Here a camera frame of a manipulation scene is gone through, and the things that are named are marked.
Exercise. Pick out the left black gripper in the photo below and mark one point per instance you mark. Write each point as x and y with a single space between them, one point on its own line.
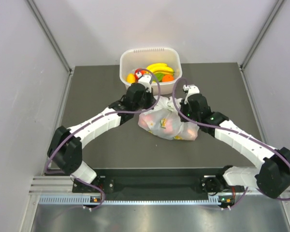
151 99

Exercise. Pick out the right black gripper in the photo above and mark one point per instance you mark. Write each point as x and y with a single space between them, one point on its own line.
184 106

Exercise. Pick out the white plastic fruit bag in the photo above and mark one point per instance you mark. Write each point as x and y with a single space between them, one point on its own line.
163 121

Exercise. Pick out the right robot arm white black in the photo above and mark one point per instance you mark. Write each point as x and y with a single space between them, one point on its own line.
271 171

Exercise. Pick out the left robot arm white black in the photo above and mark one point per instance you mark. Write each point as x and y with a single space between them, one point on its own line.
66 146

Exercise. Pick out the green leaf fruit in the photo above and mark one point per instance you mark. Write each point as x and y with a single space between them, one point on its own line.
159 76

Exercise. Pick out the orange fruit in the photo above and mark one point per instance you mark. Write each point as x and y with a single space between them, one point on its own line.
167 78

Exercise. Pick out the yellow lemon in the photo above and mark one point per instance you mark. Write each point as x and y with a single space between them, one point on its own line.
131 78

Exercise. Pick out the red apple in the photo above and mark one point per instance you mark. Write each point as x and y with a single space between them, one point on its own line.
138 74

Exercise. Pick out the white plastic tub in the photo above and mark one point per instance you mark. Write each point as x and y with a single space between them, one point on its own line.
164 62

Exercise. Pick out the yellow banana bunch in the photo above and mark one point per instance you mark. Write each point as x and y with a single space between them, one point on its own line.
160 68

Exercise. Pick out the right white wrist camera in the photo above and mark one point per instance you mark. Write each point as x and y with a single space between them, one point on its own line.
190 90

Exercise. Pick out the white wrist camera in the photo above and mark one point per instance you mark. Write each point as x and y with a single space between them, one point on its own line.
146 81
190 90

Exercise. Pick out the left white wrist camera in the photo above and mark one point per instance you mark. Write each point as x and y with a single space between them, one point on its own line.
146 81

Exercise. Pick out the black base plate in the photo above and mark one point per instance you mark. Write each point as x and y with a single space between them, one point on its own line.
146 183

